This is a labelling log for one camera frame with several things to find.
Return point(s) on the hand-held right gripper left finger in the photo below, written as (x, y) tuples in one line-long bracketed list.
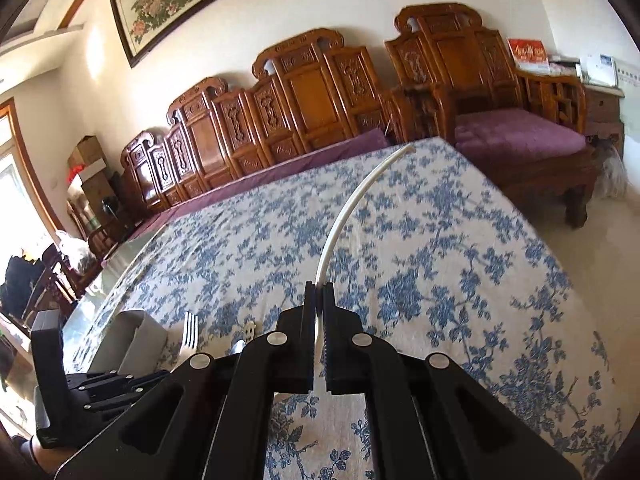
[(300, 350)]

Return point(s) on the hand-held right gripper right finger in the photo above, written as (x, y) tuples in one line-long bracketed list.
[(340, 350)]

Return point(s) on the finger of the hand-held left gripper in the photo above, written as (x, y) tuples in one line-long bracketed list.
[(110, 380), (115, 400)]

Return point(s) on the metal tray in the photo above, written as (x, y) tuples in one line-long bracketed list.
[(130, 340)]

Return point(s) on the metal spoon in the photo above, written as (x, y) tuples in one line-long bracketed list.
[(247, 331)]

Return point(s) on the metal fork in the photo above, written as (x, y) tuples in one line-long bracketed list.
[(190, 330)]

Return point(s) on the person's left hand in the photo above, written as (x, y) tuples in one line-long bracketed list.
[(42, 460)]

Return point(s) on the black cloth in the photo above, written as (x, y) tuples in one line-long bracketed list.
[(20, 285)]

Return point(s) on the wooden chair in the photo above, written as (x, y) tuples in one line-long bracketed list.
[(65, 275)]

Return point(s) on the blue floral tablecloth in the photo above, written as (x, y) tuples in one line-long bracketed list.
[(425, 285)]

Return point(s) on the clear plastic bag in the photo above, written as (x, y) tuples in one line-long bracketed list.
[(75, 252)]

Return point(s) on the wooden cabinet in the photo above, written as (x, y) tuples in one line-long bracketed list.
[(100, 195)]

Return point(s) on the purple sofa cushion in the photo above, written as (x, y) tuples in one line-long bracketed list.
[(280, 170)]

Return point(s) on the white box with red flowers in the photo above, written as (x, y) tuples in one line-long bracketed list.
[(87, 172)]

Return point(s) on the cardboard box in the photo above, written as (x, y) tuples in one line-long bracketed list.
[(84, 152)]

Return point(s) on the carved wooden sofa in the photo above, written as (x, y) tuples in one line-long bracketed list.
[(280, 110)]

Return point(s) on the purple armchair cushion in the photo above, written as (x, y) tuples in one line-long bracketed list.
[(515, 132)]

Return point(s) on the carved wooden armchair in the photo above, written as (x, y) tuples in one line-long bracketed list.
[(450, 60)]

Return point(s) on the wooden side table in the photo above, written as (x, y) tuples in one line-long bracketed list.
[(602, 110)]

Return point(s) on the framed peacock flower painting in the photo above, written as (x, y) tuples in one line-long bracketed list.
[(170, 0)]

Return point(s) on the wooden door frame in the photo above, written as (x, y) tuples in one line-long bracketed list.
[(30, 160)]

